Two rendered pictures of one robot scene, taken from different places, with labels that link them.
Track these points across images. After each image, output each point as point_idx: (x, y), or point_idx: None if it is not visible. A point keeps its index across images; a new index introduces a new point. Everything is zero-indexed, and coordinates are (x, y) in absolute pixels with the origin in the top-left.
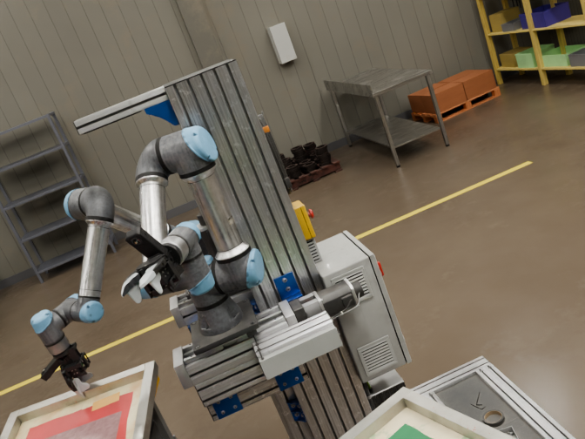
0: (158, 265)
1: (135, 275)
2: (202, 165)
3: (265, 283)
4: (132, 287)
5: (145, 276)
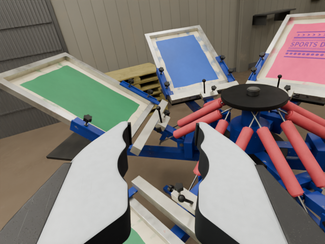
0: (28, 203)
1: (207, 190)
2: None
3: None
4: (198, 166)
5: (103, 133)
